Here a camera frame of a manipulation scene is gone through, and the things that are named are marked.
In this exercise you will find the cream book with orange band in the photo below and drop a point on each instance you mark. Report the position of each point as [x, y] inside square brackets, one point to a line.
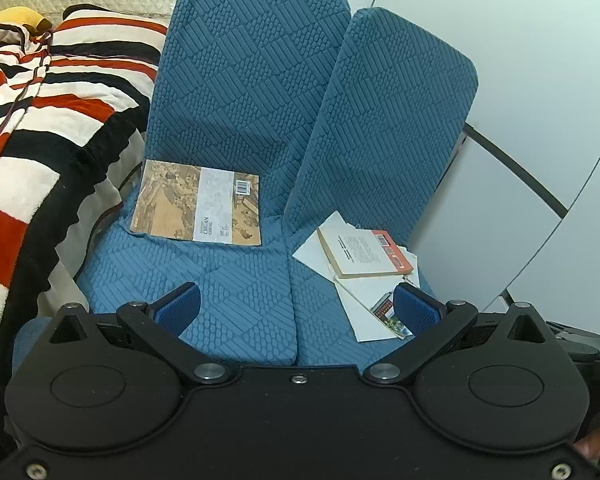
[365, 252]

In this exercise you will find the red black white striped blanket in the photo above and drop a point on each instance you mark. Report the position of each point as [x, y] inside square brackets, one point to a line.
[40, 125]

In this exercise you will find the white booklet with photo cover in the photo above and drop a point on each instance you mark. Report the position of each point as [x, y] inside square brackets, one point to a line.
[365, 305]

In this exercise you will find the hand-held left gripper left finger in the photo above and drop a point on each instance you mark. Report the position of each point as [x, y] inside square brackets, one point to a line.
[177, 307]

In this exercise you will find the brown landscape painting book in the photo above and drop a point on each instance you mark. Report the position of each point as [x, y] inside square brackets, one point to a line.
[180, 200]

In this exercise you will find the blue textured sofa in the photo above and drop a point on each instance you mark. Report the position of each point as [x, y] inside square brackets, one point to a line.
[240, 110]

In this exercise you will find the white paper sheet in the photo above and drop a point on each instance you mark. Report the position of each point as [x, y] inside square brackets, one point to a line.
[312, 250]

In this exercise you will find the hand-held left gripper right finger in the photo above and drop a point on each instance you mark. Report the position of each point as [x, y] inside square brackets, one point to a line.
[417, 310]

